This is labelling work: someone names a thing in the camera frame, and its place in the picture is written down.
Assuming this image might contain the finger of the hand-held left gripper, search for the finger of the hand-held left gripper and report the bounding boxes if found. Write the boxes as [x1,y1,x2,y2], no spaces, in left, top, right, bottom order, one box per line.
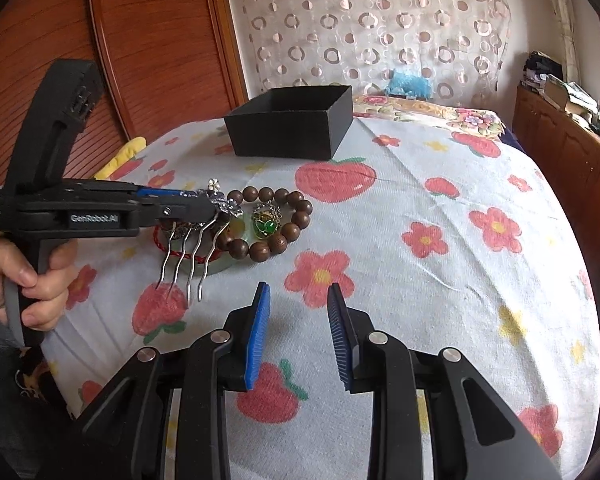
[128,183,212,202]
[138,195,219,225]

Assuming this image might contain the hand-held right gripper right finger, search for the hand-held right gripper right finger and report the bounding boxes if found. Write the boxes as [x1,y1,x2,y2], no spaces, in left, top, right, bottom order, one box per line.
[327,282,563,480]

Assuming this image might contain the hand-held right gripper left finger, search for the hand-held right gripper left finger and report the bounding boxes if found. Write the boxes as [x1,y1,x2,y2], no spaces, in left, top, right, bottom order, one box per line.
[37,281,272,480]

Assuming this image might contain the silver rhinestone hair comb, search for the silver rhinestone hair comb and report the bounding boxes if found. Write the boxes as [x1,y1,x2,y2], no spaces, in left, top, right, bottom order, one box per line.
[155,177,243,309]

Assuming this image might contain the pale green jade bangle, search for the pale green jade bangle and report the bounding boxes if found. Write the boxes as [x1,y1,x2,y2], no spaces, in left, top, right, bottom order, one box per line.
[177,217,263,275]

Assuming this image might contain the strawberry flower printed blanket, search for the strawberry flower printed blanket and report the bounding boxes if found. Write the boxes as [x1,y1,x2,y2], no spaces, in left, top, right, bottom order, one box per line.
[42,105,600,480]

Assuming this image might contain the black open box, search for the black open box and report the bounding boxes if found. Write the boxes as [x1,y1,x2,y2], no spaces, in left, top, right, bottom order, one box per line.
[223,85,354,160]

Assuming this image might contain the wooden headboard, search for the wooden headboard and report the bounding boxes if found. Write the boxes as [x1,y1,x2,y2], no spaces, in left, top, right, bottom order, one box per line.
[0,0,248,193]

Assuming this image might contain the dark patterned clothing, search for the dark patterned clothing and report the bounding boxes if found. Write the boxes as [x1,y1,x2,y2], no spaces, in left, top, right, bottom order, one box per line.
[0,345,83,480]

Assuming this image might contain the floral pillow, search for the floral pillow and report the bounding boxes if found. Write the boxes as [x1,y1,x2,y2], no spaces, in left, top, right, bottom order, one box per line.
[352,92,507,137]

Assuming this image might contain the blue fluffy cloth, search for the blue fluffy cloth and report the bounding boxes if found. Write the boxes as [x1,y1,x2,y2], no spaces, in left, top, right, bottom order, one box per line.
[386,69,432,100]

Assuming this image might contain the sheer circle pattern curtain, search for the sheer circle pattern curtain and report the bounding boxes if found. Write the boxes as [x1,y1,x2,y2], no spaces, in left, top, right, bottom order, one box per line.
[223,0,512,111]

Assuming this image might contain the wooden side cabinet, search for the wooden side cabinet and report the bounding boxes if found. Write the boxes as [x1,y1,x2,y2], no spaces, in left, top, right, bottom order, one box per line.
[511,84,600,281]

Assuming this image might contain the clutter pile on cabinet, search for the clutter pile on cabinet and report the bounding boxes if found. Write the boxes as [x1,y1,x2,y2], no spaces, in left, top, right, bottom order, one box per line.
[521,50,600,143]

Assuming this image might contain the red cord bracelet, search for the red cord bracelet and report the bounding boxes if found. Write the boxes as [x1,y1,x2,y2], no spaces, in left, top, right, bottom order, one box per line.
[152,222,193,257]

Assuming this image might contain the green gem gold ring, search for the green gem gold ring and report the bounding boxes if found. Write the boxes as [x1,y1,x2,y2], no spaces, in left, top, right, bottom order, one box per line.
[251,201,282,239]

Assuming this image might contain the brown wooden bead bracelet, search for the brown wooden bead bracelet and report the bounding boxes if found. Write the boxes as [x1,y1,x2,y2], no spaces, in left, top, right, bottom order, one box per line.
[215,186,314,264]

